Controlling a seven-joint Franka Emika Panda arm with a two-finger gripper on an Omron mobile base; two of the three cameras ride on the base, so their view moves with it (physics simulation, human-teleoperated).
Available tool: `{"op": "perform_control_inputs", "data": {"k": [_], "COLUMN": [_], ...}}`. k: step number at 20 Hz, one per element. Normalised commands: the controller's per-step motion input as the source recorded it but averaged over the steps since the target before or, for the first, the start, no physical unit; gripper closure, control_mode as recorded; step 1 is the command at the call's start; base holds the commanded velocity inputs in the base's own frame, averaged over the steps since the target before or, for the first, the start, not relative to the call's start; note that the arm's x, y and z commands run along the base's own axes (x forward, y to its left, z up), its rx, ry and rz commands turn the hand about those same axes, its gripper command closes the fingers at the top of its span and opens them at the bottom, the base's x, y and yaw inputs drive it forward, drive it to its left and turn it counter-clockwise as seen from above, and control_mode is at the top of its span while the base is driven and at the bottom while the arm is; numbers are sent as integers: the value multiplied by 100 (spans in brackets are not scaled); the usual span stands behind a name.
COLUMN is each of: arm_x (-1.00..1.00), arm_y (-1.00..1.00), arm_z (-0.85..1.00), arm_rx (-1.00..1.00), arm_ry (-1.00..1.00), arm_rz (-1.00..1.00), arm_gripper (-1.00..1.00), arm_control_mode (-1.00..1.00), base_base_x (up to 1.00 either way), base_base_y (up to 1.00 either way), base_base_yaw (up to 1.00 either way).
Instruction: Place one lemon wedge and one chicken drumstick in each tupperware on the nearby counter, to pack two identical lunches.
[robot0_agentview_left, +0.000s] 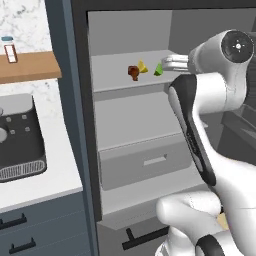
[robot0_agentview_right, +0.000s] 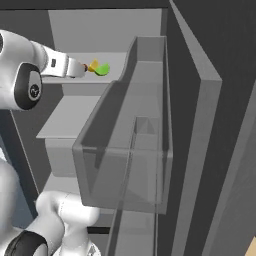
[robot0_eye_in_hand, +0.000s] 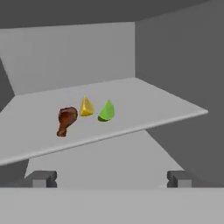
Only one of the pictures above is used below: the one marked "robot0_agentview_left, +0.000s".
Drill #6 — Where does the yellow lemon wedge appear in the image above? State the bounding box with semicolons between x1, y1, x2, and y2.
137;59;149;74

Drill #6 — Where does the brown chicken drumstick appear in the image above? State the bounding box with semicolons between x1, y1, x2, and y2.
127;65;141;82

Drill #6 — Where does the blue-grey cabinet drawer front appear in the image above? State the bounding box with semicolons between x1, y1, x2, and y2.
0;191;89;237
0;213;93;256

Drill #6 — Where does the grey fridge shelf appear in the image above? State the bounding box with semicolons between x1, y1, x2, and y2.
90;49;188;94
93;90;209;152

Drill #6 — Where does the black freezer drawer handle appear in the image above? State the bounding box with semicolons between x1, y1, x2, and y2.
121;225;171;252

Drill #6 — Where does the wooden wall shelf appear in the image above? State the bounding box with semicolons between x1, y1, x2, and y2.
0;50;63;85

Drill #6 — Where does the black coffee machine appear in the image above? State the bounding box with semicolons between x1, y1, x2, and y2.
0;92;48;184

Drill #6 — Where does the grey freezer drawer front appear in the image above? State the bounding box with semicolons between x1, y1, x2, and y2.
96;213;174;256

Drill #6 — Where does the pale crisper drawer handle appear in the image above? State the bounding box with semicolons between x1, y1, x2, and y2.
142;156;168;167

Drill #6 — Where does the dark grey open fridge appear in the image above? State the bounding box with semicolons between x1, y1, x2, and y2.
44;0;256;256

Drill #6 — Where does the grey fridge crisper drawer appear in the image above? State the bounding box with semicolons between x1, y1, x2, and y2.
98;139;195;192

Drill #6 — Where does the jar with white label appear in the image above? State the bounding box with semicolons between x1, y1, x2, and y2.
0;35;19;65

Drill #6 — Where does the green lime wedge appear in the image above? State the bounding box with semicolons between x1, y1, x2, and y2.
153;62;165;77

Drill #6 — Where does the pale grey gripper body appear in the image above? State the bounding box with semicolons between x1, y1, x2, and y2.
161;53;190;73

